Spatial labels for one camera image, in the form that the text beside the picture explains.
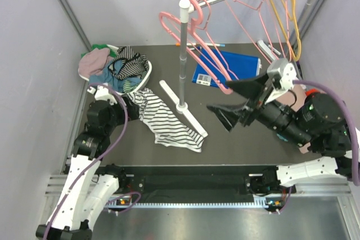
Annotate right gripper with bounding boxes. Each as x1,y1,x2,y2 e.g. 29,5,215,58
205,70,311,150

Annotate black white striped tank top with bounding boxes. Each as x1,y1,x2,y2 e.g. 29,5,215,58
128,88,204,153

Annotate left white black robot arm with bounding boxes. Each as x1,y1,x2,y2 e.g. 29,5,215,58
35,83,132,239

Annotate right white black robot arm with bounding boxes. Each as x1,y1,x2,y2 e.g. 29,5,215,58
207,74,359,193

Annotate yellow plastic hanger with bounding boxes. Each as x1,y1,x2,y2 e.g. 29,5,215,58
269,0,302,62

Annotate white laundry basket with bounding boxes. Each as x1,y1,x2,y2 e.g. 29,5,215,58
79,44,152,94

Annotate blue garment in basket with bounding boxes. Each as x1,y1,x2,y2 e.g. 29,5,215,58
89,60,142,93

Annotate blue folder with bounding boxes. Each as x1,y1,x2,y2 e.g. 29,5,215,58
192,48,262,88

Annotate dark striped garment in basket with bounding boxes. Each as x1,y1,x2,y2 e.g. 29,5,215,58
108,46,149,80

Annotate brown cardboard sheet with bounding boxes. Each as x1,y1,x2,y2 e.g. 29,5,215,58
277,87,313,155

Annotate teal headphones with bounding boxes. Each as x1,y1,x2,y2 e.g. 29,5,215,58
277,134,288,142

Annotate pink garment in basket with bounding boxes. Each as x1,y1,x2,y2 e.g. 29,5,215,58
78,48,113,79

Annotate green garment in basket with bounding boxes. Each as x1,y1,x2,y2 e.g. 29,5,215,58
81,44,117,58

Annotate red small box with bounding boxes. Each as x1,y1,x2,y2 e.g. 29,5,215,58
305,89,319,97

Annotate white marker pen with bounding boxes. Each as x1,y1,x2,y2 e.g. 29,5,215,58
175,43,226,47

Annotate white garment rack stand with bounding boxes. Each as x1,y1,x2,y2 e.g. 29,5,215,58
160,0,227,138

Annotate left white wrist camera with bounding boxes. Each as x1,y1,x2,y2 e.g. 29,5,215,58
87,86,118,105

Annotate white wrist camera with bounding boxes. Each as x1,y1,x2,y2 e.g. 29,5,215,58
265,58,296,104
87,86,118,105

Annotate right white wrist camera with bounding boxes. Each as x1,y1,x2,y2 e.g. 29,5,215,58
265,58,296,104

